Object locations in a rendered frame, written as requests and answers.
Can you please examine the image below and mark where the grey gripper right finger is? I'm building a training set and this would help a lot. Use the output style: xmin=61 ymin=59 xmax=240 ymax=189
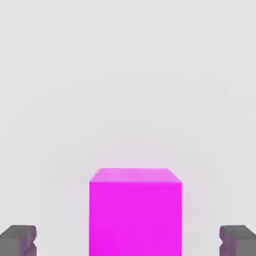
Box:
xmin=219 ymin=224 xmax=256 ymax=256

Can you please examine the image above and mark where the small magenta cube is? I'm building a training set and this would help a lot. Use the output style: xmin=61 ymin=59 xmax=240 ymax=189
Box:
xmin=88 ymin=167 xmax=183 ymax=256

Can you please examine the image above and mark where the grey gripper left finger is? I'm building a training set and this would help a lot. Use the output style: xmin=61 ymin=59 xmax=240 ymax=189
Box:
xmin=0 ymin=224 xmax=38 ymax=256

